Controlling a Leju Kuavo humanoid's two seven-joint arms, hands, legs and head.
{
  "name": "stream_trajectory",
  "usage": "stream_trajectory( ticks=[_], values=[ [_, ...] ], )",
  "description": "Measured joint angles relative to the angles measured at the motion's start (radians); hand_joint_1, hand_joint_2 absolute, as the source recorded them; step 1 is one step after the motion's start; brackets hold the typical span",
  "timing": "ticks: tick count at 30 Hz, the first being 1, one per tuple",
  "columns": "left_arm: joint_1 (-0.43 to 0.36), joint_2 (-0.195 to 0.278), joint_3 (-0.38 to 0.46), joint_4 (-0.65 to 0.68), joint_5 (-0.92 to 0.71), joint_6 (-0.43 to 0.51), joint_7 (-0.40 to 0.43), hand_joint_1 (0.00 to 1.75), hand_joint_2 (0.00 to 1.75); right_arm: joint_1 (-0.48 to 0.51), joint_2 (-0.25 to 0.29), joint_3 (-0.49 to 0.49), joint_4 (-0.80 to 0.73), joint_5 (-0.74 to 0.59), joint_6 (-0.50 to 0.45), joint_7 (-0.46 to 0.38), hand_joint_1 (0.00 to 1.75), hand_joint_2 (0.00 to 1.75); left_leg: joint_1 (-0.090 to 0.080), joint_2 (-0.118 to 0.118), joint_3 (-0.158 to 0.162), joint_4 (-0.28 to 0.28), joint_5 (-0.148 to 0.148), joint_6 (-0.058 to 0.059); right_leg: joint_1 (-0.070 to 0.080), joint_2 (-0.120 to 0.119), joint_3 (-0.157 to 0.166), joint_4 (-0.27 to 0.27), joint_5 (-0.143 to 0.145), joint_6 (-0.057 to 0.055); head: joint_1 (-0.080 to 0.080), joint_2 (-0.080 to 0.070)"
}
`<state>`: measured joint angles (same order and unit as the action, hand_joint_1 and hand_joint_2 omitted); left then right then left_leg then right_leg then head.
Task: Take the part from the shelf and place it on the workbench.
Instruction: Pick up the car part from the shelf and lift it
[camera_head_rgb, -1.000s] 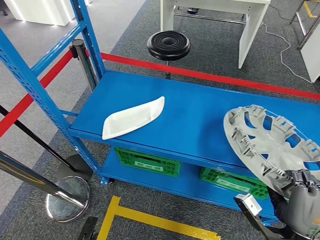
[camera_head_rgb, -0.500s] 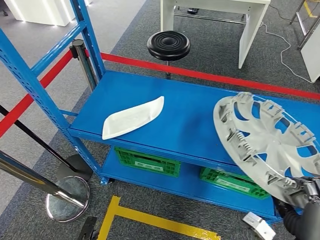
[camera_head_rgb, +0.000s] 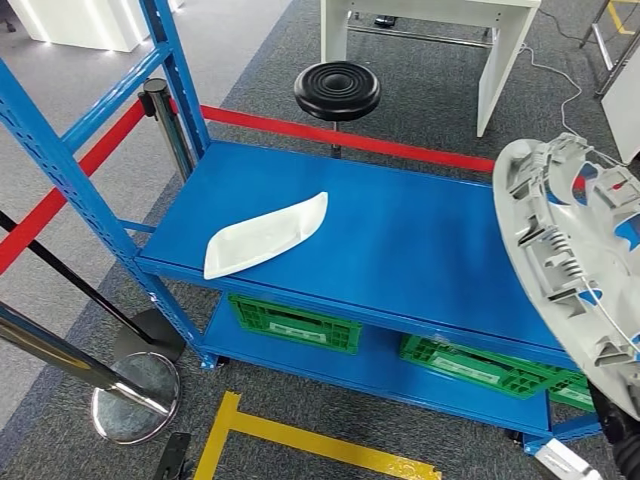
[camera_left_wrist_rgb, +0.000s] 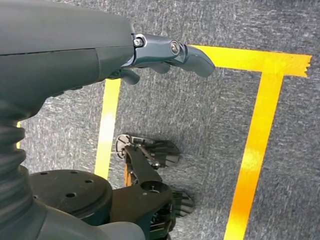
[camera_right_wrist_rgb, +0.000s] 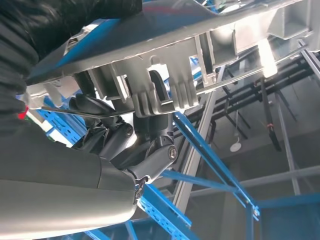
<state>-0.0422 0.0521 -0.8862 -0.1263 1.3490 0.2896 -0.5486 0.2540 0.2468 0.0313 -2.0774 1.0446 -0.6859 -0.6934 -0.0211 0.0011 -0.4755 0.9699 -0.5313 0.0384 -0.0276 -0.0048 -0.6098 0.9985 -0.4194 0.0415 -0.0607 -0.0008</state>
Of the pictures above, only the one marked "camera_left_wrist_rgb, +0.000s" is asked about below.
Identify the grey left robot leg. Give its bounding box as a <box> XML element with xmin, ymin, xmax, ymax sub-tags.
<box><xmin>29</xmin><ymin>145</ymin><xmax>176</xmax><ymax>240</ymax></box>

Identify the yellow floor tape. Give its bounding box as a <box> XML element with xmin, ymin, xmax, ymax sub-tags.
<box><xmin>16</xmin><ymin>44</ymin><xmax>312</xmax><ymax>240</ymax></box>

